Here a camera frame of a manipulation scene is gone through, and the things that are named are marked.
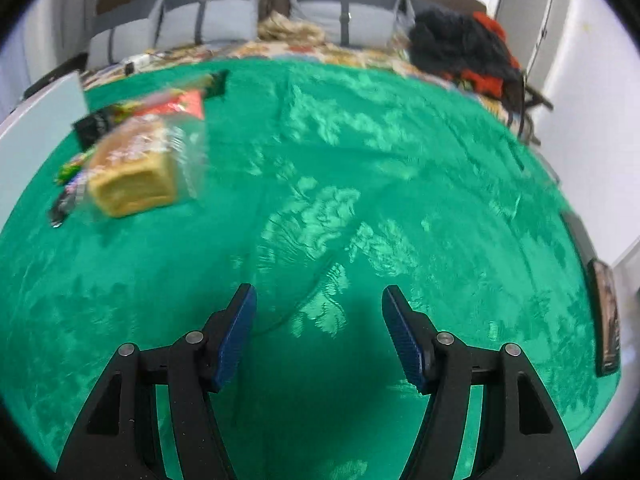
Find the black chair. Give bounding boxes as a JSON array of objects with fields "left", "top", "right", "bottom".
[{"left": 502, "top": 72, "right": 555, "bottom": 143}]

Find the orange garment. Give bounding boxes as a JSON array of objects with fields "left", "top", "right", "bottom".
[{"left": 445, "top": 10, "right": 523, "bottom": 101}]

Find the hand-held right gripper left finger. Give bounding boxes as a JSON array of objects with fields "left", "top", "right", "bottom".
[{"left": 54, "top": 283, "right": 258, "bottom": 480}]

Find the black snack packet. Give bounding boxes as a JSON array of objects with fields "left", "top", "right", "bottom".
[{"left": 74, "top": 111, "right": 112, "bottom": 150}]

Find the dark purple snack packet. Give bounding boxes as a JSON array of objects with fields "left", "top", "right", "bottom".
[{"left": 47, "top": 180, "right": 86, "bottom": 228}]

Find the black smartphone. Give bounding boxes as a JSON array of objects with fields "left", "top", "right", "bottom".
[{"left": 586, "top": 259, "right": 622, "bottom": 377}]

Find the yellow green snack packet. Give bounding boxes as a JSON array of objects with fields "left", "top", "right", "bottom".
[{"left": 54, "top": 150, "right": 98, "bottom": 186}]

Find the red snack packet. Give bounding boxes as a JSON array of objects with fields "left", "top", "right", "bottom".
[{"left": 145, "top": 87, "right": 207, "bottom": 122}]

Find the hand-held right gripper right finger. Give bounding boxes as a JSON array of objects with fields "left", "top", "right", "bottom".
[{"left": 381, "top": 285, "right": 583, "bottom": 480}]

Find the green patterned cloth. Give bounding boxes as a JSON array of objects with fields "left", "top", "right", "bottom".
[{"left": 0, "top": 57, "right": 626, "bottom": 480}]

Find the white door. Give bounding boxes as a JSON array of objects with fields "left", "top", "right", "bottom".
[{"left": 495, "top": 0, "right": 573, "bottom": 91}]

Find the floral bed sheet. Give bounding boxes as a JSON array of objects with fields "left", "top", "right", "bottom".
[{"left": 82, "top": 30, "right": 506, "bottom": 111}]

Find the grey two-tone pillow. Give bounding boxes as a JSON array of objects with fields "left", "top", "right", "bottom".
[
  {"left": 87, "top": 25, "right": 166, "bottom": 71},
  {"left": 287, "top": 0, "right": 401, "bottom": 46},
  {"left": 155, "top": 0, "right": 266, "bottom": 48},
  {"left": 395, "top": 0, "right": 418, "bottom": 36}
]

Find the sliced bread loaf packet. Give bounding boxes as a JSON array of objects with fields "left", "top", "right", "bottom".
[{"left": 80, "top": 112, "right": 208, "bottom": 220}]

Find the folded beige blanket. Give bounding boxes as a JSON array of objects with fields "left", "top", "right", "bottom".
[{"left": 257, "top": 12, "right": 326, "bottom": 43}]

